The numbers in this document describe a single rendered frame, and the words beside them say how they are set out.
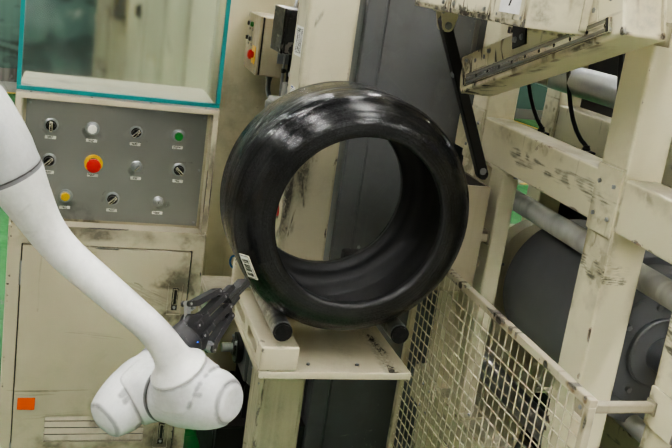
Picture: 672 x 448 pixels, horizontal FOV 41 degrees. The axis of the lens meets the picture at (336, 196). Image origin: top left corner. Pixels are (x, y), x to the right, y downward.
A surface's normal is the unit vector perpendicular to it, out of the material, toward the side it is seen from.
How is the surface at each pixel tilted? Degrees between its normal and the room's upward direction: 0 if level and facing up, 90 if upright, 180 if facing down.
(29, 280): 90
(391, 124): 79
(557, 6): 90
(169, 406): 107
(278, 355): 90
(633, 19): 72
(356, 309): 101
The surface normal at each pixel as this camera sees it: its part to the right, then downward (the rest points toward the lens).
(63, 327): 0.26, 0.27
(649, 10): 0.29, -0.04
